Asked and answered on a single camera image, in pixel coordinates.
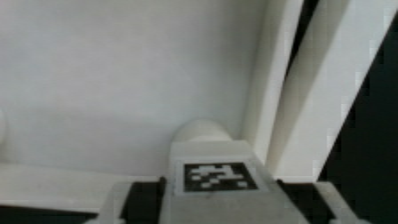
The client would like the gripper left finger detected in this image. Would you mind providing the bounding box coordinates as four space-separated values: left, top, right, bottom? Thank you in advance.
88 177 168 224

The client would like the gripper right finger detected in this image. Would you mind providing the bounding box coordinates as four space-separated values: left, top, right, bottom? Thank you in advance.
278 180 368 224

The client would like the white square table top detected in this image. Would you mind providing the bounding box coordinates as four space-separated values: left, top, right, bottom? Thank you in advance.
0 0 308 214

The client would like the white U-shaped fence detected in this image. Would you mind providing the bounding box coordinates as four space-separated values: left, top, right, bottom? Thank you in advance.
267 0 398 183

